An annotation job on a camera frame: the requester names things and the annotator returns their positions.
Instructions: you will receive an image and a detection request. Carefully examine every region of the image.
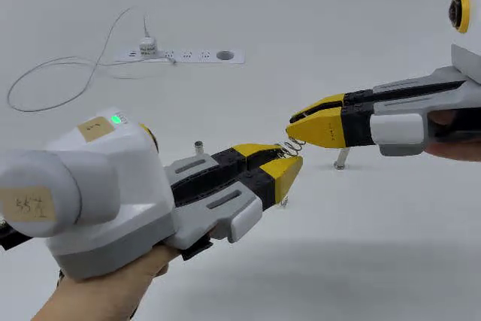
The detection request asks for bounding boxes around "person's right hand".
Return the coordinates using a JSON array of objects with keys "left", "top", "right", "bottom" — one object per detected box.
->
[{"left": 425, "top": 108, "right": 481, "bottom": 163}]

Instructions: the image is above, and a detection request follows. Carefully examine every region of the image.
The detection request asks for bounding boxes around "white power strip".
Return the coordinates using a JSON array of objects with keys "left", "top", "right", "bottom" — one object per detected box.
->
[{"left": 113, "top": 47, "right": 247, "bottom": 65}]

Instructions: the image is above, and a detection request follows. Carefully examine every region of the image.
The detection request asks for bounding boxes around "small metal coil spring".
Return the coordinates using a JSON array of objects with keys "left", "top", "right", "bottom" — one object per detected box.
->
[{"left": 278, "top": 138, "right": 307, "bottom": 158}]

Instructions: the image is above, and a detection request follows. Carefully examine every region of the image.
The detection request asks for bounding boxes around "thin white cable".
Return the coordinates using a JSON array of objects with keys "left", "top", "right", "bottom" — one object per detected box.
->
[{"left": 7, "top": 6, "right": 178, "bottom": 114}]

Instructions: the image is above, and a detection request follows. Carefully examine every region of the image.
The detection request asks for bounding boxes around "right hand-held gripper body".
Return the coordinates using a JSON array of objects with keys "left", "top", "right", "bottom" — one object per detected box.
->
[{"left": 446, "top": 0, "right": 481, "bottom": 86}]

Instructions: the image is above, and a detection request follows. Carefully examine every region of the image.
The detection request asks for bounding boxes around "white charger plug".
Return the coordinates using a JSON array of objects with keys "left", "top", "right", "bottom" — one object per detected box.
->
[{"left": 139, "top": 36, "right": 156, "bottom": 56}]

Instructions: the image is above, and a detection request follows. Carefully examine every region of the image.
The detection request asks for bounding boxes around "person's left hand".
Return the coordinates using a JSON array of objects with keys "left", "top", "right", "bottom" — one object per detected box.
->
[{"left": 56, "top": 222, "right": 219, "bottom": 305}]

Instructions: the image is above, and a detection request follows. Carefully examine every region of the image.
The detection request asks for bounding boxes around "person's left forearm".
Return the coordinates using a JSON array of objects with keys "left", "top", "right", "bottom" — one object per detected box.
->
[{"left": 32, "top": 286, "right": 137, "bottom": 321}]

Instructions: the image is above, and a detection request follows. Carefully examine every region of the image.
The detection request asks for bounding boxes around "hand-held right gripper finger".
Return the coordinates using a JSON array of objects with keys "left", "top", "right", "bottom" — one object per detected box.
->
[
  {"left": 290, "top": 65, "right": 470, "bottom": 121},
  {"left": 285, "top": 80, "right": 481, "bottom": 157}
]

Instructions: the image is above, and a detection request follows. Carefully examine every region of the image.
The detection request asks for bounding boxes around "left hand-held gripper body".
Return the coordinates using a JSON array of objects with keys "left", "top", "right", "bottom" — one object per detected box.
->
[{"left": 0, "top": 108, "right": 178, "bottom": 282}]

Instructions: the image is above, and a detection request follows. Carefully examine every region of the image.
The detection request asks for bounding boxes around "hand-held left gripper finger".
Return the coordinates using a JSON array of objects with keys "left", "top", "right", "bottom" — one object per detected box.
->
[
  {"left": 165, "top": 154, "right": 304, "bottom": 251},
  {"left": 164, "top": 143, "right": 283, "bottom": 196}
]

